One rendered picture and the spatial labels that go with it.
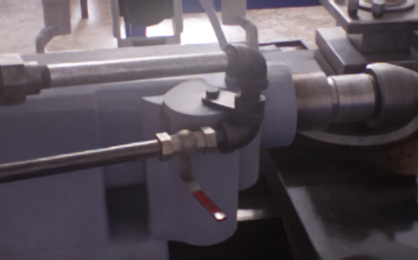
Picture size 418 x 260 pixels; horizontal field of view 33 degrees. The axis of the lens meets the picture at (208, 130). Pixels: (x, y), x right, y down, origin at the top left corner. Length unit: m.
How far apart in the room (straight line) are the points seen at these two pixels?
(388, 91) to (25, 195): 0.47
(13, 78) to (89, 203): 0.27
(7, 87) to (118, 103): 0.23
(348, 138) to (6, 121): 0.57
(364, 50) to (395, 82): 0.25
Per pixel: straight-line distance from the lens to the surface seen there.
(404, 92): 0.94
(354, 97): 0.93
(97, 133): 0.82
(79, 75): 0.64
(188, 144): 0.72
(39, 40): 1.78
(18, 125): 0.82
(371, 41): 1.17
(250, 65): 0.72
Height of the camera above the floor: 1.50
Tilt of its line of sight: 29 degrees down
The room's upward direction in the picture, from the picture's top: straight up
